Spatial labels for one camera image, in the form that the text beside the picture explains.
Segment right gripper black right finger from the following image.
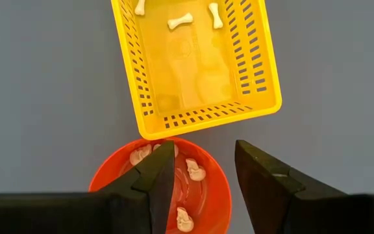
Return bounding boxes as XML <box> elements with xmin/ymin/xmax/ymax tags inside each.
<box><xmin>234</xmin><ymin>139</ymin><xmax>306</xmax><ymax>234</ymax></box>

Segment white plastic bone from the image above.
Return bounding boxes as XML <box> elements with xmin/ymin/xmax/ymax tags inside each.
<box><xmin>134</xmin><ymin>0</ymin><xmax>146</xmax><ymax>16</ymax></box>
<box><xmin>208</xmin><ymin>2</ymin><xmax>224</xmax><ymax>30</ymax></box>
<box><xmin>167</xmin><ymin>12</ymin><xmax>194</xmax><ymax>31</ymax></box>

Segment yellow slotted plastic basket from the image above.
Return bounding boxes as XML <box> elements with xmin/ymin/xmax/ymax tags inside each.
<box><xmin>110</xmin><ymin>0</ymin><xmax>283</xmax><ymax>141</ymax></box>

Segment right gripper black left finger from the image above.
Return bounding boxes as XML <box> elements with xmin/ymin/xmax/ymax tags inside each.
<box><xmin>101</xmin><ymin>140</ymin><xmax>176</xmax><ymax>234</ymax></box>

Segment orange translucent plastic bowl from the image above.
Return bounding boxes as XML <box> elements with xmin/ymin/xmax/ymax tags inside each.
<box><xmin>88</xmin><ymin>136</ymin><xmax>232</xmax><ymax>234</ymax></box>

